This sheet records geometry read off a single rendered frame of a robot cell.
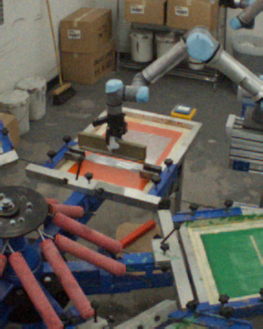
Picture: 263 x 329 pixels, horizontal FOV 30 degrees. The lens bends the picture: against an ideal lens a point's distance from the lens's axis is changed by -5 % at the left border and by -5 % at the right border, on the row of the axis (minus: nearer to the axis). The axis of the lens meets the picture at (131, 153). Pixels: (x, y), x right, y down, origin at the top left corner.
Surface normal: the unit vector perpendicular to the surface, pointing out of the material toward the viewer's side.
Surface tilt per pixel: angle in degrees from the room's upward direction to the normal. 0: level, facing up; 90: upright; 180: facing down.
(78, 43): 91
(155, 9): 90
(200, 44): 86
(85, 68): 90
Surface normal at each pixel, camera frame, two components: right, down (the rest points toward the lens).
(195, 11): -0.43, 0.47
